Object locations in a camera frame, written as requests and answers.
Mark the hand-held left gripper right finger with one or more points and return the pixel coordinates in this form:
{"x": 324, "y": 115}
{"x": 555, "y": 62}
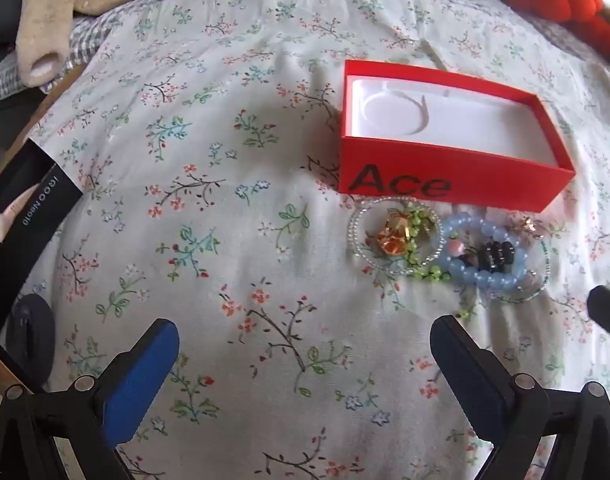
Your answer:
{"x": 465, "y": 375}

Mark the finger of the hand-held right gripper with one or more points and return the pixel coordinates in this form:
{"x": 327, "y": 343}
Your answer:
{"x": 607, "y": 312}

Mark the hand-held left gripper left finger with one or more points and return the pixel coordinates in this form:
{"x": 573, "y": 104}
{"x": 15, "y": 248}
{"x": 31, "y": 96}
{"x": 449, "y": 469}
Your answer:
{"x": 135, "y": 385}

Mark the rose gold earring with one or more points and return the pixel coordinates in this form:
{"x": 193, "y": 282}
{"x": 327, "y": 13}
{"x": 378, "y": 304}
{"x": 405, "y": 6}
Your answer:
{"x": 529, "y": 226}

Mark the red cardboard box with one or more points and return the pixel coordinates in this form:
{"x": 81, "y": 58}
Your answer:
{"x": 485, "y": 180}

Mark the dark round object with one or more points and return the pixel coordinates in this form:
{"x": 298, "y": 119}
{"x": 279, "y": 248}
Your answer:
{"x": 27, "y": 335}

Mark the black cardboard box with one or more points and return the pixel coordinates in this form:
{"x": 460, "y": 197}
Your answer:
{"x": 25, "y": 200}

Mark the floral bedsheet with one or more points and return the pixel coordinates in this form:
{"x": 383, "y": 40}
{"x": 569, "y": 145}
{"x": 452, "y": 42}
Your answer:
{"x": 235, "y": 160}

